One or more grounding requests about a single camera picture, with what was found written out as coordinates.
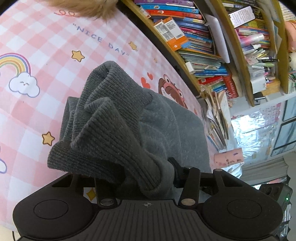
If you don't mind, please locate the grey fleece hoodie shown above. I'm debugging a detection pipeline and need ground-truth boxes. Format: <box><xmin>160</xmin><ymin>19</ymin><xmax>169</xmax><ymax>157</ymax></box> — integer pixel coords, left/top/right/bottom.
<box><xmin>47</xmin><ymin>61</ymin><xmax>211</xmax><ymax>199</ymax></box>

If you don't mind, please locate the small white box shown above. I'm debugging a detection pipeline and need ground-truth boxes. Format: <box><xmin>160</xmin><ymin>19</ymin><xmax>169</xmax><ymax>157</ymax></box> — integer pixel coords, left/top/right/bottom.
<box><xmin>185</xmin><ymin>62</ymin><xmax>195</xmax><ymax>74</ymax></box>

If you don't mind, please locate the orange white box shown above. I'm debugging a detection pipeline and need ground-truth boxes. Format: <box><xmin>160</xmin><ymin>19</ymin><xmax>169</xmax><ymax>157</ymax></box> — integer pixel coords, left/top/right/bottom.
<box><xmin>163</xmin><ymin>17</ymin><xmax>190</xmax><ymax>51</ymax></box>
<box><xmin>154</xmin><ymin>20</ymin><xmax>176</xmax><ymax>45</ymax></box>

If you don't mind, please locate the wooden bookshelf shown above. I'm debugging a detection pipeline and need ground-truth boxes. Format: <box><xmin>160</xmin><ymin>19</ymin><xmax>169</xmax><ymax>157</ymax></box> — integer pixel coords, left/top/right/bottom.
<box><xmin>117</xmin><ymin>1</ymin><xmax>289</xmax><ymax>106</ymax></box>

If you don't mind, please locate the row of colourful books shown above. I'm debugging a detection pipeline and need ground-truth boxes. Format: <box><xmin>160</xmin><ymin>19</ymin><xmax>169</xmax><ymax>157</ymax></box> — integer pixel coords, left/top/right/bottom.
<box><xmin>133</xmin><ymin>1</ymin><xmax>239</xmax><ymax>99</ymax></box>

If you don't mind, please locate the fluffy cream cat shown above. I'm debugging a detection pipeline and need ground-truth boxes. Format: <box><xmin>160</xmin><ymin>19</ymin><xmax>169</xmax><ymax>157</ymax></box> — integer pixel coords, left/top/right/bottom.
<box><xmin>46</xmin><ymin>0</ymin><xmax>118</xmax><ymax>20</ymax></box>

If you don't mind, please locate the pink checkered cartoon table mat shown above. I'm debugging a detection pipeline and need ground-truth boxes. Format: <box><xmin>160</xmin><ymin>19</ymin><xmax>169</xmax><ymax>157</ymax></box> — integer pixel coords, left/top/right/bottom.
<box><xmin>0</xmin><ymin>0</ymin><xmax>209</xmax><ymax>232</ymax></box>

